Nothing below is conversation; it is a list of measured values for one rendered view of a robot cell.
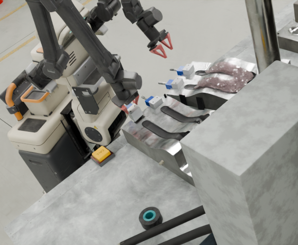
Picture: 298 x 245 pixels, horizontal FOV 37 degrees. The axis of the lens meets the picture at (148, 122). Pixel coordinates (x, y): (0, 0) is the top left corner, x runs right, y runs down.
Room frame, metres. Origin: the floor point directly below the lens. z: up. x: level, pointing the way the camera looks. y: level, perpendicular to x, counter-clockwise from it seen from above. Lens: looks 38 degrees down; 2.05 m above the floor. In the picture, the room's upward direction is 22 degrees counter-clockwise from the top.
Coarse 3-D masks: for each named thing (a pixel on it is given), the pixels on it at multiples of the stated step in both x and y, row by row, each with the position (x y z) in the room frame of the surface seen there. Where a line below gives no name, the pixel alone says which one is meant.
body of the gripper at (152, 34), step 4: (152, 28) 1.83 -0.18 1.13; (144, 32) 1.83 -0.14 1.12; (148, 32) 1.82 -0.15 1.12; (152, 32) 1.82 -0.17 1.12; (156, 32) 1.82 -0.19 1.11; (160, 32) 1.85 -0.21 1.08; (148, 36) 1.82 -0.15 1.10; (152, 36) 1.81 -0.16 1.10; (156, 36) 1.81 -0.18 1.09; (152, 40) 1.82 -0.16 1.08; (156, 40) 1.78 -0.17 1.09; (148, 44) 1.82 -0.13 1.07
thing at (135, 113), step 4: (124, 104) 1.62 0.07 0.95; (132, 104) 1.59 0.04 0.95; (128, 108) 1.56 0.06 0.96; (132, 108) 1.55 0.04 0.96; (136, 108) 1.54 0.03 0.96; (128, 112) 1.54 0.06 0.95; (132, 112) 1.53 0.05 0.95; (136, 112) 1.54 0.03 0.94; (140, 112) 1.55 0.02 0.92; (132, 116) 1.53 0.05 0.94; (136, 116) 1.54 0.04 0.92; (140, 116) 1.55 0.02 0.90; (136, 120) 1.54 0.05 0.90
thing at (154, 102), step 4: (152, 96) 1.66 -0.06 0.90; (156, 96) 1.63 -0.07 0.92; (148, 100) 1.64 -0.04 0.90; (152, 100) 1.61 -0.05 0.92; (156, 100) 1.60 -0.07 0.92; (160, 100) 1.60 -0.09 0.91; (148, 104) 1.63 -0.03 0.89; (152, 104) 1.59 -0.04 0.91; (156, 104) 1.59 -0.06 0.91; (160, 104) 1.59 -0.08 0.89
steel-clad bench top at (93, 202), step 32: (128, 160) 1.43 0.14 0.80; (64, 192) 1.40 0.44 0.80; (96, 192) 1.33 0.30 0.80; (128, 192) 1.26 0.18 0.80; (160, 192) 1.19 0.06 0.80; (192, 192) 1.13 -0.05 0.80; (32, 224) 1.30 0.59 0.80; (64, 224) 1.23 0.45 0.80; (96, 224) 1.17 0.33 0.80; (128, 224) 1.11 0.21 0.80; (192, 224) 1.00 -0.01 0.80
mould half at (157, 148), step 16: (144, 112) 1.59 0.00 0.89; (160, 112) 1.54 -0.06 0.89; (192, 112) 1.46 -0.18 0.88; (208, 112) 1.37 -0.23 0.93; (128, 128) 1.52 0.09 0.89; (144, 128) 1.48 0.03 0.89; (176, 128) 1.40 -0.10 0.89; (192, 128) 1.31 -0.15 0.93; (144, 144) 1.40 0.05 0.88; (160, 144) 1.33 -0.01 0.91; (176, 144) 1.26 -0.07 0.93; (160, 160) 1.32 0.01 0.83; (176, 160) 1.21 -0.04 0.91
